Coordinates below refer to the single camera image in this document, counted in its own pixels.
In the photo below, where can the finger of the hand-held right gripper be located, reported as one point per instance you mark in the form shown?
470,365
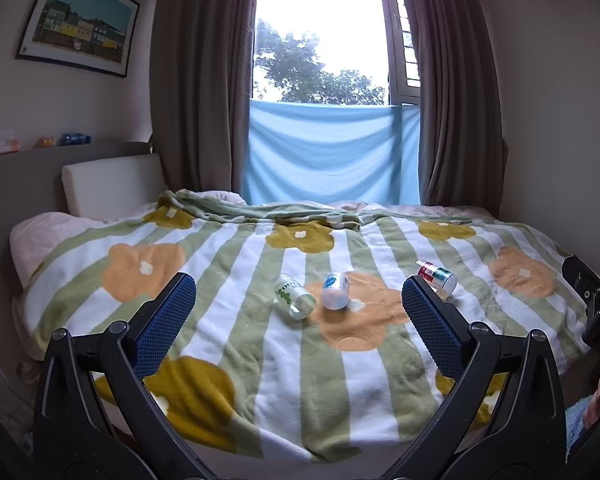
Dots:
582,275

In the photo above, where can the blue bottle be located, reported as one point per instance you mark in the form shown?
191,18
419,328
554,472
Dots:
75,138

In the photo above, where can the brown curtain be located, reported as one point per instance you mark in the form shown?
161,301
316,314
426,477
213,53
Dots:
202,80
455,85

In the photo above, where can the striped floral blanket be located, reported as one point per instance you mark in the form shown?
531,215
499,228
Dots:
280,360

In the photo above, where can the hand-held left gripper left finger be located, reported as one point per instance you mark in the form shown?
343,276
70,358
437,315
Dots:
167,325

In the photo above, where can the white box with orange print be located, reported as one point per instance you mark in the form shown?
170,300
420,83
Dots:
6,141

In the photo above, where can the pale pink pillow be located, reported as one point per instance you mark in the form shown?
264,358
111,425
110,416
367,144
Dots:
45,240

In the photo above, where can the small orange jar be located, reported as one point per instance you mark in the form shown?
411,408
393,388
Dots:
46,141

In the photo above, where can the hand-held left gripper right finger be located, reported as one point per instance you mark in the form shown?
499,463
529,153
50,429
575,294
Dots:
432,325

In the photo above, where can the grey bed headboard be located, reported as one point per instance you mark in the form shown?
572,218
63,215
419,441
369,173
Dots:
15,185

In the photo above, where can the white headboard cushion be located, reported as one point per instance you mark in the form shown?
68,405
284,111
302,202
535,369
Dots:
112,182

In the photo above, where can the white window frame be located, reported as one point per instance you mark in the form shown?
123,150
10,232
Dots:
404,35

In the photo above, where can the person's right forearm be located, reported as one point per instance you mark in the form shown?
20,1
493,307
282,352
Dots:
576,422

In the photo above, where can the framed picture of houses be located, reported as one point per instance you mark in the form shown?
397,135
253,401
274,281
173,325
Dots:
79,19

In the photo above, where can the light blue cloth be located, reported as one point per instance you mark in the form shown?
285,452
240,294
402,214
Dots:
330,152

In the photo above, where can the pale pink bed sheet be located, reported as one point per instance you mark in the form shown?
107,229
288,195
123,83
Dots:
405,206

